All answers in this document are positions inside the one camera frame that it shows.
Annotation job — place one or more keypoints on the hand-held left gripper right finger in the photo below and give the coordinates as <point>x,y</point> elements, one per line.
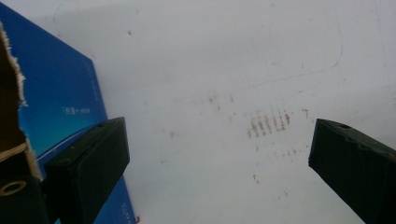
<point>358,168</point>

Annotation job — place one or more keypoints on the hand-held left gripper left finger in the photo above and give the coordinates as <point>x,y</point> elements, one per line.
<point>90,165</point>

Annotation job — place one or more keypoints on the blue cardboard box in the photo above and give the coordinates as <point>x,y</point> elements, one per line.
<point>59,87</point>

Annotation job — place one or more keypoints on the white paper mat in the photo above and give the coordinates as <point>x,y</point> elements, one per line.
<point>218,62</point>

